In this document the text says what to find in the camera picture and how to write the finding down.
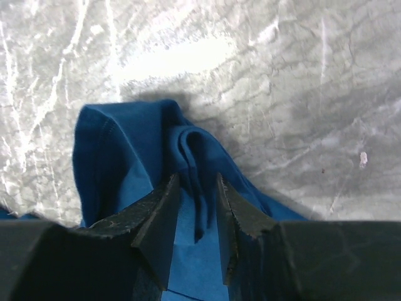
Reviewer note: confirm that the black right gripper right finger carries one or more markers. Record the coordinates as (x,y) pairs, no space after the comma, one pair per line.
(265,259)

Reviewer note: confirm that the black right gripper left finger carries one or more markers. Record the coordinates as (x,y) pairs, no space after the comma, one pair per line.
(126,256)

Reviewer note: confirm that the dark blue t-shirt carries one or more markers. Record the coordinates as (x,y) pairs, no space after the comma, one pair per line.
(123,152)

